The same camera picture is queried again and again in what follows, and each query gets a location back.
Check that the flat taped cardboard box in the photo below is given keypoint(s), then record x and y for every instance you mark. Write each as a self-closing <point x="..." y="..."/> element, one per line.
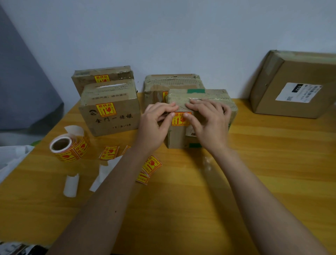
<point x="86" y="76"/>

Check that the roll of yellow stickers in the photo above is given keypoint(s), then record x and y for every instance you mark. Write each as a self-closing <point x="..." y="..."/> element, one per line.
<point x="69" y="151"/>

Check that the cardboard box with green tape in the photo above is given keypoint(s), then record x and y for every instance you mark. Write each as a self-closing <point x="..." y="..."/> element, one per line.
<point x="178" y="136"/>

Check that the white plastic bag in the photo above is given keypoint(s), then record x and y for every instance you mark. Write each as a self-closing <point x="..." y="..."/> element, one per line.
<point x="11" y="157"/>

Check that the person's left hand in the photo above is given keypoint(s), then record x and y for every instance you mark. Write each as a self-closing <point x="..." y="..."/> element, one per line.
<point x="148" y="128"/>

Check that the cardboard box with black print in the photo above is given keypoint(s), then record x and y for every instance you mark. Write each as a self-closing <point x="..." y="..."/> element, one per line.
<point x="110" y="123"/>

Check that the person's right thumb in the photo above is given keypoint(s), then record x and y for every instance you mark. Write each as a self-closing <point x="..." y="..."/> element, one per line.
<point x="191" y="121"/>

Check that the person's right forearm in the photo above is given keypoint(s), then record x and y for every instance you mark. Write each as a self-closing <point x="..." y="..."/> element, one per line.
<point x="262" y="205"/>

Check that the black white printed bag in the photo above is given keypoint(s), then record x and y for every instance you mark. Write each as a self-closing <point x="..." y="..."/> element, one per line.
<point x="15" y="249"/>

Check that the strip of two yellow stickers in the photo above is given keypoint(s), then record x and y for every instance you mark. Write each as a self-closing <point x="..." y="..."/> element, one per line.
<point x="149" y="168"/>

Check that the white shipping label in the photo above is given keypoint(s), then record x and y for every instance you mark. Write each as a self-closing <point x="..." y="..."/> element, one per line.
<point x="298" y="92"/>

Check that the yellow red warning sticker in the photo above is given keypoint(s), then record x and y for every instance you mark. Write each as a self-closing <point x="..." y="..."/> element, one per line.
<point x="125" y="149"/>
<point x="181" y="120"/>
<point x="101" y="78"/>
<point x="106" y="109"/>
<point x="109" y="153"/>
<point x="164" y="96"/>

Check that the person's left forearm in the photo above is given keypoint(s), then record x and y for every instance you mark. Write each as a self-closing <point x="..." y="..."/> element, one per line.
<point x="105" y="202"/>

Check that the person's right hand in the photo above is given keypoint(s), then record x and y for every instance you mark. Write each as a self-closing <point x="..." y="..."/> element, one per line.
<point x="212" y="128"/>

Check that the person's left thumb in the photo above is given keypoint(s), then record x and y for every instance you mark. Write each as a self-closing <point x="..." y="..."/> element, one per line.
<point x="167" y="123"/>

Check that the white backing paper piece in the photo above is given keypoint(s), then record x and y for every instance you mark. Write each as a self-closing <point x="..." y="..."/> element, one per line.
<point x="103" y="172"/>
<point x="70" y="185"/>

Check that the worn corrugated cardboard box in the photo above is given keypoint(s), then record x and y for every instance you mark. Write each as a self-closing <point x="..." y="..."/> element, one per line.
<point x="168" y="82"/>

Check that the large cardboard box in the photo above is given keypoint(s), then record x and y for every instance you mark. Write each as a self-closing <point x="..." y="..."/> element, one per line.
<point x="267" y="99"/>

